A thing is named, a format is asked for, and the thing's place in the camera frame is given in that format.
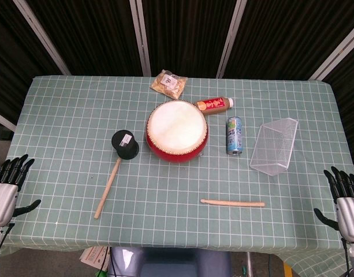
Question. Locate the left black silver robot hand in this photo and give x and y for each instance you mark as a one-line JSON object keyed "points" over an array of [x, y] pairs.
{"points": [[2, 199]]}

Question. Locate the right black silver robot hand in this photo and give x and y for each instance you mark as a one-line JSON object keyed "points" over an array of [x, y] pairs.
{"points": [[348, 212]]}

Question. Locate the wooden drumstick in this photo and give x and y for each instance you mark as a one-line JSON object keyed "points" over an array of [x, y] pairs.
{"points": [[234, 203], [107, 189]]}

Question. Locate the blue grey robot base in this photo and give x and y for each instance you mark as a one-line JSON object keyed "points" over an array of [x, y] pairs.
{"points": [[171, 262]]}

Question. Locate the green checkered tablecloth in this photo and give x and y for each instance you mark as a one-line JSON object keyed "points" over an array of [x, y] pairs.
{"points": [[64, 121]]}

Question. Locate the red drum white skin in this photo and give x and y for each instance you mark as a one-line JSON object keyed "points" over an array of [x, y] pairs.
{"points": [[176, 127]]}

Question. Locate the clear plastic basket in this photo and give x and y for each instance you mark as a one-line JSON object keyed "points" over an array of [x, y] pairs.
{"points": [[276, 147]]}

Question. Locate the white printed cardboard box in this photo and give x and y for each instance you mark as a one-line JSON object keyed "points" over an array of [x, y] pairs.
{"points": [[93, 258]]}

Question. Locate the metal table leg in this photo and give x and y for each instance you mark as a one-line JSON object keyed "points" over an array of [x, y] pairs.
{"points": [[249, 264]]}

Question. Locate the blue drink can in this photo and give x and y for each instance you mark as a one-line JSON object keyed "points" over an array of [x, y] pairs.
{"points": [[234, 135]]}

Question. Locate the brown bottle red label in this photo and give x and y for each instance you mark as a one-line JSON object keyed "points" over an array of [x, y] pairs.
{"points": [[214, 105]]}

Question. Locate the clear snack bag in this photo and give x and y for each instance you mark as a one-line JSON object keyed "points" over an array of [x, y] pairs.
{"points": [[168, 83]]}

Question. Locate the white partition post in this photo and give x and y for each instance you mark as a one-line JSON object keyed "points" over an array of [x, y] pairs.
{"points": [[2, 119], [42, 37], [140, 37], [335, 52], [231, 37]]}

